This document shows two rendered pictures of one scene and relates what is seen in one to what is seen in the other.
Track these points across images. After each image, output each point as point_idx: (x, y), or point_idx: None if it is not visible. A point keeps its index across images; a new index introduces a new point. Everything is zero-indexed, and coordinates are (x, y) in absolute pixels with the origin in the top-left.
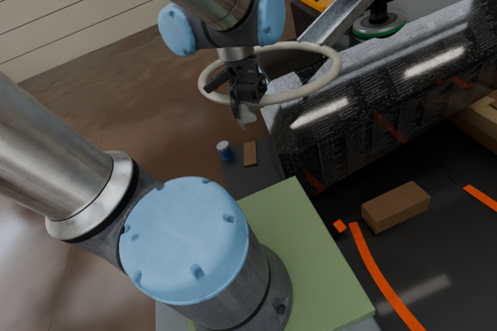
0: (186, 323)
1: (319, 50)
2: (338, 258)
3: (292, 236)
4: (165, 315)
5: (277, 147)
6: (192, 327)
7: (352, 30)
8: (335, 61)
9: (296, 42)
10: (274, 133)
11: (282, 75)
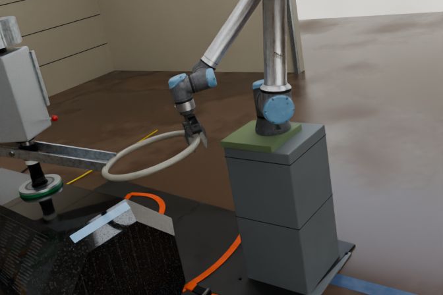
0: (295, 137)
1: (118, 157)
2: (244, 126)
3: (246, 132)
4: (299, 140)
5: (169, 232)
6: (292, 129)
7: (42, 195)
8: (142, 141)
9: (105, 166)
10: (160, 226)
11: (117, 196)
